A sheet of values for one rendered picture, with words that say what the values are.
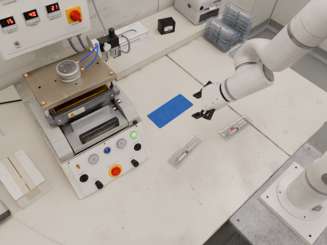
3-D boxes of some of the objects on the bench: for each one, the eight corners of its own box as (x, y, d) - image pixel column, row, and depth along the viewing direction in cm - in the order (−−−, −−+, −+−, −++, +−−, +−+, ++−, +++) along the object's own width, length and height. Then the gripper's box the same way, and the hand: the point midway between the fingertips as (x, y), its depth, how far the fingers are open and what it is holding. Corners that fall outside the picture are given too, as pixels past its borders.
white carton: (104, 45, 155) (102, 34, 149) (137, 31, 164) (137, 20, 158) (116, 57, 150) (115, 46, 144) (150, 42, 159) (150, 31, 153)
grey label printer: (172, 8, 180) (174, -18, 167) (196, -1, 188) (200, -26, 174) (196, 27, 169) (200, 2, 155) (220, 18, 177) (227, -8, 163)
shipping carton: (1, 175, 112) (-10, 165, 104) (31, 158, 117) (24, 147, 110) (21, 211, 104) (12, 202, 97) (53, 190, 109) (46, 181, 102)
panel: (84, 197, 108) (65, 162, 98) (148, 158, 120) (137, 123, 109) (86, 200, 107) (67, 165, 96) (150, 161, 118) (139, 125, 108)
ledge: (86, 50, 158) (85, 44, 155) (191, 3, 193) (192, -4, 190) (117, 80, 146) (116, 74, 142) (223, 24, 181) (225, 17, 177)
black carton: (157, 29, 166) (157, 19, 161) (170, 26, 169) (171, 16, 163) (161, 35, 163) (161, 25, 158) (174, 32, 166) (175, 22, 160)
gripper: (236, 115, 96) (200, 129, 108) (235, 75, 103) (201, 92, 116) (222, 108, 92) (186, 123, 104) (222, 65, 99) (189, 84, 112)
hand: (196, 106), depth 109 cm, fingers open, 8 cm apart
